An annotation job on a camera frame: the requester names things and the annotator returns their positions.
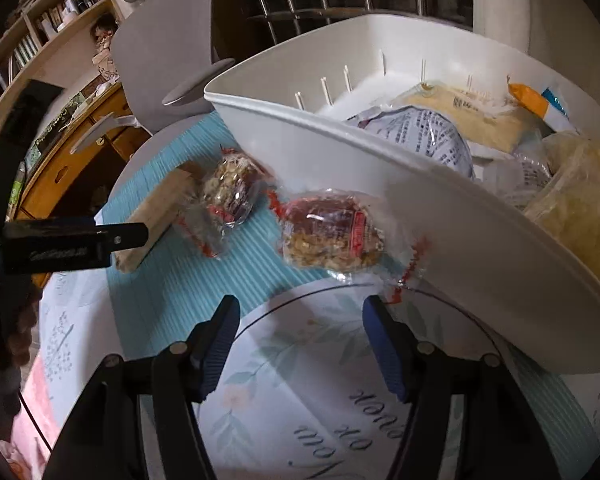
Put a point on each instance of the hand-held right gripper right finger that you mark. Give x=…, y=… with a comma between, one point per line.
x=385, y=345

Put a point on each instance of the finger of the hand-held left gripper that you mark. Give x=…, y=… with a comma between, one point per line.
x=130, y=237
x=25, y=125

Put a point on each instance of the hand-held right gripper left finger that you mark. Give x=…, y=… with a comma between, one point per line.
x=220, y=345

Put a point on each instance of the tan wafer bar packet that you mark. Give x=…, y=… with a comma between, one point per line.
x=155, y=215

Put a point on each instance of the red nut snack packet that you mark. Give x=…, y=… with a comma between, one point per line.
x=330, y=235
x=230, y=190

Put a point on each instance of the white plastic bin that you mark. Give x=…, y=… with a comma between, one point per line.
x=380, y=180

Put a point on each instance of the yellow chips packet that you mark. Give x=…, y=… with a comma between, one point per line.
x=575, y=150
x=580, y=220

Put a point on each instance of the yellow cracker packet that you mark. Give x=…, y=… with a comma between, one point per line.
x=480, y=115

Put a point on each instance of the orange-tipped stick snack packet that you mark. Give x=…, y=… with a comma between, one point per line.
x=527, y=97

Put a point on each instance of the person's left hand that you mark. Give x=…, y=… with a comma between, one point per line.
x=17, y=340

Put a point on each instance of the wooden desk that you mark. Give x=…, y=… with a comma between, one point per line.
x=70, y=160

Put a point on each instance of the row of green books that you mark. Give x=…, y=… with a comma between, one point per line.
x=25, y=50

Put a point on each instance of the wooden bookshelf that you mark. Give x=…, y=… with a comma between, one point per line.
x=55, y=35

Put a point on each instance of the doll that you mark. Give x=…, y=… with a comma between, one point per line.
x=105, y=40

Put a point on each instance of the pink blanket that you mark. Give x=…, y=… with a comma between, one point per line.
x=30, y=410

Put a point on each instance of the grey office chair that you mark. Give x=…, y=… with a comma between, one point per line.
x=160, y=40

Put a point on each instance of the white floral curtain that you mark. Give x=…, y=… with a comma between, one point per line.
x=555, y=10

